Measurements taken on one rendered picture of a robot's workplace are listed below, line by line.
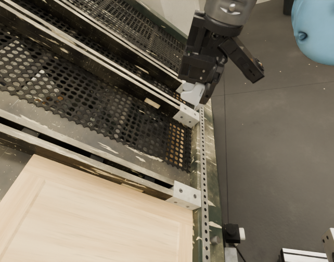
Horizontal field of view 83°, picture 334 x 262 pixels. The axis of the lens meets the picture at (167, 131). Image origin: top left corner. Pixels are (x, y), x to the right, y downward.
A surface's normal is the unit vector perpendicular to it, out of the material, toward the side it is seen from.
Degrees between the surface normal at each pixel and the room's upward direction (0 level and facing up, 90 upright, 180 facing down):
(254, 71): 88
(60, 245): 50
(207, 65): 90
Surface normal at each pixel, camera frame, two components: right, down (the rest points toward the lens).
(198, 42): -0.18, 0.75
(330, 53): -0.38, 0.73
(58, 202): 0.55, -0.52
